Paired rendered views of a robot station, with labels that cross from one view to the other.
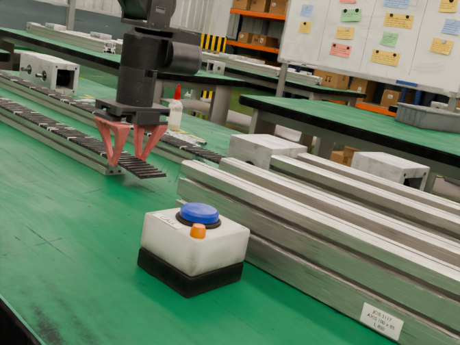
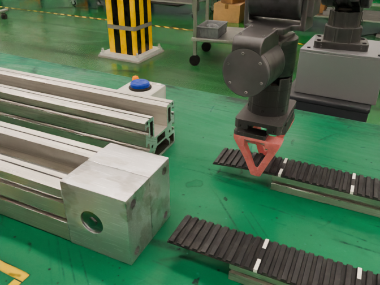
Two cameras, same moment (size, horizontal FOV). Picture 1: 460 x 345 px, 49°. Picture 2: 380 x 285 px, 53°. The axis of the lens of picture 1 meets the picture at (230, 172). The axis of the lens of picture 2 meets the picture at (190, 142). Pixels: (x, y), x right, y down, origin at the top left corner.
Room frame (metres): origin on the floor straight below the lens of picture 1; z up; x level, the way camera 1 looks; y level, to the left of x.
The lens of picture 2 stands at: (1.24, -0.07, 1.13)
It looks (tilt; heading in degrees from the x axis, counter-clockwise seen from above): 29 degrees down; 165
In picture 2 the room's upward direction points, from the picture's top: straight up
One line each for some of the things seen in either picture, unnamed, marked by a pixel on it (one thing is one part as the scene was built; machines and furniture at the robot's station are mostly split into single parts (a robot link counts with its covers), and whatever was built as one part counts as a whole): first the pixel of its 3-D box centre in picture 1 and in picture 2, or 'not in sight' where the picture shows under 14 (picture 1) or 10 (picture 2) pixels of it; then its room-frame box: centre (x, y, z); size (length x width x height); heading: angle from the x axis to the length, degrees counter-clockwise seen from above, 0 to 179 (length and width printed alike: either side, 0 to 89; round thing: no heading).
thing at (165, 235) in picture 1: (199, 244); (138, 102); (0.50, 0.02, 0.81); 0.10 x 0.08 x 0.06; 140
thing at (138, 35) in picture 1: (144, 52); (272, 55); (0.79, 0.16, 0.98); 0.07 x 0.06 x 0.07; 134
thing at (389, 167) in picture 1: (381, 185); not in sight; (0.88, -0.27, 0.83); 0.11 x 0.10 x 0.10; 132
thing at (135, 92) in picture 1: (135, 92); (268, 96); (0.78, 0.17, 0.92); 0.10 x 0.07 x 0.07; 140
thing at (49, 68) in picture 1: (53, 76); not in sight; (1.54, 0.58, 0.83); 0.11 x 0.10 x 0.10; 141
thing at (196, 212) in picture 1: (198, 216); (139, 85); (0.49, 0.02, 0.84); 0.04 x 0.04 x 0.02
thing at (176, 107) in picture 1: (175, 107); not in sight; (1.28, 0.17, 0.84); 0.04 x 0.04 x 0.12
